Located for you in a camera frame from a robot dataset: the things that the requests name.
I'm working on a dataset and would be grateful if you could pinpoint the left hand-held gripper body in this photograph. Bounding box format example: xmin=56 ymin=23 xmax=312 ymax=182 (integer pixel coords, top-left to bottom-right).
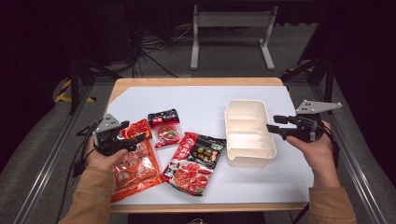
xmin=92 ymin=113 xmax=138 ymax=157

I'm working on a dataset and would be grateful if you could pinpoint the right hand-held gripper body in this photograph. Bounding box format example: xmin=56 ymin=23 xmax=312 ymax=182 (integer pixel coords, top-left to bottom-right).
xmin=291 ymin=99 xmax=343 ymax=144

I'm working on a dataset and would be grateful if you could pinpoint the small red black packet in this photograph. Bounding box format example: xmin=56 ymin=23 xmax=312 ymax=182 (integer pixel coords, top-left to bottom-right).
xmin=147 ymin=108 xmax=183 ymax=149

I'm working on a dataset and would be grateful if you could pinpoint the white divided plastic box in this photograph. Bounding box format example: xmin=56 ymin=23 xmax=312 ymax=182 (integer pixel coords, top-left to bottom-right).
xmin=223 ymin=99 xmax=277 ymax=168

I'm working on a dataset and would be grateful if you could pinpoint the orange sauce packet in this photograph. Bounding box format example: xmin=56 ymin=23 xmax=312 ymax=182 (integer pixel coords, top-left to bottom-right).
xmin=110 ymin=118 xmax=164 ymax=203

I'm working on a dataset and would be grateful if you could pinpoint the large red black packet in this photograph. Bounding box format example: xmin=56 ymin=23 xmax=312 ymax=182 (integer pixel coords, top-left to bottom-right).
xmin=161 ymin=131 xmax=228 ymax=197

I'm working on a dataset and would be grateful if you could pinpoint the person's left hand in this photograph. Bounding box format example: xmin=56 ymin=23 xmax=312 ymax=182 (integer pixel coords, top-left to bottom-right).
xmin=85 ymin=136 xmax=129 ymax=173

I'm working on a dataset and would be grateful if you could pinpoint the person's right hand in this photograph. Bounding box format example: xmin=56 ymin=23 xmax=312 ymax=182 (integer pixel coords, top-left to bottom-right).
xmin=285 ymin=120 xmax=342 ymax=189

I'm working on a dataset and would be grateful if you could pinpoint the black tripod stand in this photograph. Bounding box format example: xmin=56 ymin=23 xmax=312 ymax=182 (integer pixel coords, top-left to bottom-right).
xmin=279 ymin=8 xmax=336 ymax=116
xmin=65 ymin=8 xmax=123 ymax=116

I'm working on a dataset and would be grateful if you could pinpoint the yellow black striped tape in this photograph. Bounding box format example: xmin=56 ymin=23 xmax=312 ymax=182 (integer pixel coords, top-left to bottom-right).
xmin=54 ymin=78 xmax=96 ymax=104

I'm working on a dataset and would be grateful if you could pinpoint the white paper sheet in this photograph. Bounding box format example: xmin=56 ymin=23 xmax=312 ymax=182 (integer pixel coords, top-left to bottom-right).
xmin=106 ymin=85 xmax=315 ymax=206

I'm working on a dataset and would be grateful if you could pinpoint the left hand-held gripper cable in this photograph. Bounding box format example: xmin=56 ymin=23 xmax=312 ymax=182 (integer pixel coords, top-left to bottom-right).
xmin=63 ymin=120 xmax=101 ymax=179

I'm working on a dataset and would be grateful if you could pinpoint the hand-held gripper cable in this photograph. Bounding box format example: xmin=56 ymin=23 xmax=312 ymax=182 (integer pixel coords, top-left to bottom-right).
xmin=321 ymin=124 xmax=341 ymax=170
xmin=63 ymin=120 xmax=101 ymax=179

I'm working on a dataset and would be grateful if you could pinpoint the right hand-held gripper cable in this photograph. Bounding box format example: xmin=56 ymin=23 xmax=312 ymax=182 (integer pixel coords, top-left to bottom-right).
xmin=321 ymin=124 xmax=341 ymax=170

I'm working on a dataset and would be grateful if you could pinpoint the aluminium rail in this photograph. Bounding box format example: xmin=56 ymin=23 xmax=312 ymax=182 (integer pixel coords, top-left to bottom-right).
xmin=13 ymin=85 xmax=95 ymax=224
xmin=310 ymin=85 xmax=388 ymax=224

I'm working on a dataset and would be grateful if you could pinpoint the bundle of black floor cables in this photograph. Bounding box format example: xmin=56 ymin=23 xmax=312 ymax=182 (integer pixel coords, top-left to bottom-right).
xmin=123 ymin=6 xmax=194 ymax=78

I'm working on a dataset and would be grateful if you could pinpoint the white metal stand frame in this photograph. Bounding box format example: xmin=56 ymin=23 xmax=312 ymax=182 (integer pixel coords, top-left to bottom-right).
xmin=190 ymin=5 xmax=279 ymax=72

